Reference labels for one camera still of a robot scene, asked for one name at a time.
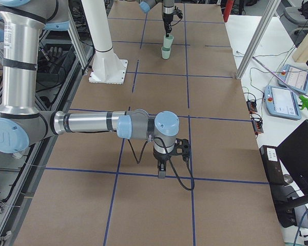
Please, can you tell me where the orange circuit board upper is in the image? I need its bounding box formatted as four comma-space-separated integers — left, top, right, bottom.
246, 100, 258, 114

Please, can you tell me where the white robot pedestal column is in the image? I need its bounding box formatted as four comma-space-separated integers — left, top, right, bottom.
82, 0, 128, 84

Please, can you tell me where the aluminium frame post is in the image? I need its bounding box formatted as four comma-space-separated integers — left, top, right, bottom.
236, 0, 281, 79

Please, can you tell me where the red cylinder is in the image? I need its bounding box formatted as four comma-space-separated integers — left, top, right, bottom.
223, 0, 234, 23

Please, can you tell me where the teach pendant tablet nearer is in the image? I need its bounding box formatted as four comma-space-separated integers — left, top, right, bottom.
264, 86, 301, 120

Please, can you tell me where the mint green standing cup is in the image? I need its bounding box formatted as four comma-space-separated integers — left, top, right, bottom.
161, 46, 171, 59

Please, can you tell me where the orange circuit board lower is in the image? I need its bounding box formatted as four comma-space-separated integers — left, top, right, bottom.
252, 118, 264, 136

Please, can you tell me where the mint green cup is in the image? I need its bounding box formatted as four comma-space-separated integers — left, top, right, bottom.
163, 34, 174, 49
161, 46, 171, 59

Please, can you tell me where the teach pendant tablet farther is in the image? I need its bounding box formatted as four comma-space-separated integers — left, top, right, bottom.
277, 64, 308, 94

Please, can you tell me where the black monitor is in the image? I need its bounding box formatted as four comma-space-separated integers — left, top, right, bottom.
277, 119, 308, 194

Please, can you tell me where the silver grabber stick green handle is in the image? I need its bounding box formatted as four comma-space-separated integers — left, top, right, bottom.
252, 56, 308, 110

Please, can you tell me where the orange circuit board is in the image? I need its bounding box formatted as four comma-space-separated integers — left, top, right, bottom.
252, 118, 264, 136
246, 100, 258, 114

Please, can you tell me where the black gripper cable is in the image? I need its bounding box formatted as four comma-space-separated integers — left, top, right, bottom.
128, 135, 196, 191

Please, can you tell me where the black desktop computer box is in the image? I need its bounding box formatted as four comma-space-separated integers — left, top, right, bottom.
259, 145, 308, 229

